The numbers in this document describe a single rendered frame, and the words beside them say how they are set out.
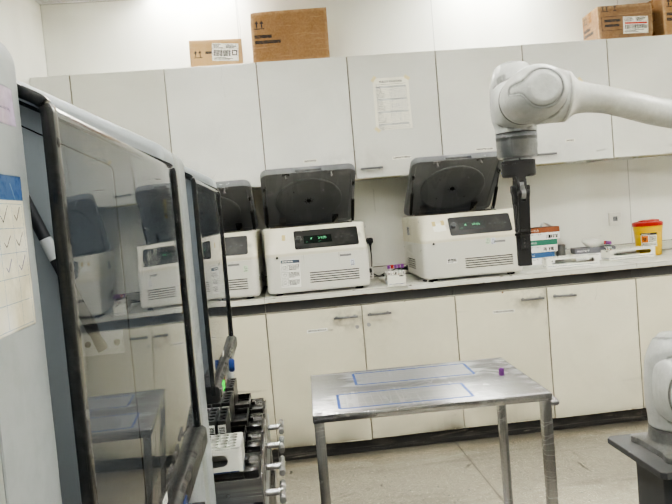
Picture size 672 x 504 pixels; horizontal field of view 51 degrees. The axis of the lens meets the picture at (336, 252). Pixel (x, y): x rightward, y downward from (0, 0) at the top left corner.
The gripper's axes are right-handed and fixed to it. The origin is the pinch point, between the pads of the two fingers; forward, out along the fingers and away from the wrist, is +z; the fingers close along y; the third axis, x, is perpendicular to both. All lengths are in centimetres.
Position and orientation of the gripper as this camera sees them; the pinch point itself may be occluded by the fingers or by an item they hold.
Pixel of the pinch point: (524, 250)
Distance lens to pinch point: 163.2
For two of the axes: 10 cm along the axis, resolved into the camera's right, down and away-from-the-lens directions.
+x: -9.9, 0.8, 1.3
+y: 1.3, -0.6, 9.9
